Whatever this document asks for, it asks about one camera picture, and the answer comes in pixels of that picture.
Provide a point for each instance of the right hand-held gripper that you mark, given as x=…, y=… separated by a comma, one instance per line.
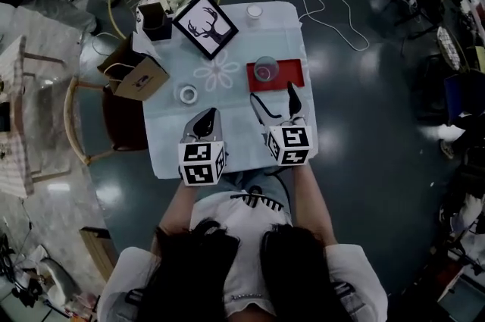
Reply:
x=290, y=142

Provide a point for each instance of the white tape roll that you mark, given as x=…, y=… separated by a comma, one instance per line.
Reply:
x=188, y=94

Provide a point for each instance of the pale floral tablecloth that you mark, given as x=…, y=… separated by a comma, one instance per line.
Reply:
x=227, y=85

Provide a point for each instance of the clear glass cup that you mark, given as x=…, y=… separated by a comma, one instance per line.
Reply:
x=266, y=68

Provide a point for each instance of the red tray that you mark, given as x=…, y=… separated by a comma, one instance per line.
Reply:
x=290, y=76

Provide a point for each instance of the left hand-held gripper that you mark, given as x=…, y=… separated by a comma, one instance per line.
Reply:
x=201, y=161

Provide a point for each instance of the person's right forearm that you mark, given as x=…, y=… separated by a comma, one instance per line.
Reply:
x=308, y=199

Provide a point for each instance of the black pen holder box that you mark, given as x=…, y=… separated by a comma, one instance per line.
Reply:
x=156, y=20

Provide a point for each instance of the person's left forearm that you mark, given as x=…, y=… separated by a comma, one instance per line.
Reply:
x=178, y=205

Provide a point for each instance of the wooden chair with dark seat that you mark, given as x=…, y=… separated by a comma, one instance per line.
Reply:
x=106, y=119

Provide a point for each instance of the brown paper bag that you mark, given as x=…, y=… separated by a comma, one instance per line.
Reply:
x=134, y=74

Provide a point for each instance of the framed deer picture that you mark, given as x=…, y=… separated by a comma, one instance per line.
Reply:
x=205, y=25

